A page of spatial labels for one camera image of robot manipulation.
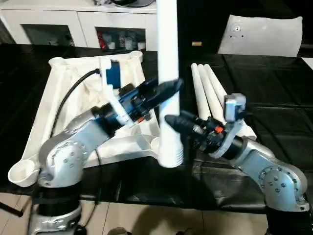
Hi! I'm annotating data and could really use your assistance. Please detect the white plastic table leg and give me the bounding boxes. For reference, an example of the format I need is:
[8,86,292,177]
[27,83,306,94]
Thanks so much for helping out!
[156,0,184,169]
[204,64,257,141]
[197,64,227,123]
[190,63,211,120]

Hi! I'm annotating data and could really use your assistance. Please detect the white plastic table top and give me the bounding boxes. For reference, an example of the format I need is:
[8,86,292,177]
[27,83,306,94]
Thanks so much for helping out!
[8,50,186,188]

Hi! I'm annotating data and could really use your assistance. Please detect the dark rounded robot base part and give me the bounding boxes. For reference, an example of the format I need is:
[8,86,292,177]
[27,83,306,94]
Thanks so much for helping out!
[109,227,134,235]

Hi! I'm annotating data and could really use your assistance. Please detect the black mat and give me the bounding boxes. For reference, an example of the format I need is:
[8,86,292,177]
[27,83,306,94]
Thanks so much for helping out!
[0,43,313,213]

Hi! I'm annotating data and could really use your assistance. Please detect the dark grey helmet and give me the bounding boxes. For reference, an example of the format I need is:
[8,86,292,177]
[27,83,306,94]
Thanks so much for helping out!
[111,0,157,8]

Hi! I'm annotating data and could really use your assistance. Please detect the white cabinet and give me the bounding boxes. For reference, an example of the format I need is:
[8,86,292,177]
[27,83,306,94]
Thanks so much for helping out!
[0,0,158,51]

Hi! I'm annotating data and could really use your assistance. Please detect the black metal rod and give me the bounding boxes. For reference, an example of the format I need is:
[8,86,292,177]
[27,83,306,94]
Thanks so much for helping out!
[0,202,24,217]

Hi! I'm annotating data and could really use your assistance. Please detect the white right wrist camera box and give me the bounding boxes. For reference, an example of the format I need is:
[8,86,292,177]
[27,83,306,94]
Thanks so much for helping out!
[210,93,247,160]

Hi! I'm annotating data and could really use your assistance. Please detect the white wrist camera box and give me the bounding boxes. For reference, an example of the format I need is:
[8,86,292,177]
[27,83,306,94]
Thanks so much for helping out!
[210,93,247,160]
[99,58,130,125]

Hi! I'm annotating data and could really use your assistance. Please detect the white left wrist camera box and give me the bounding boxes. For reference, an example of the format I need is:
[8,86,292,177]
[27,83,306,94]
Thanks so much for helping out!
[99,58,130,125]

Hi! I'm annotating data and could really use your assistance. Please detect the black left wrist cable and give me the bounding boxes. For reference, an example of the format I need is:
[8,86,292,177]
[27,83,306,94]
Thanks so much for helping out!
[50,69,103,204]

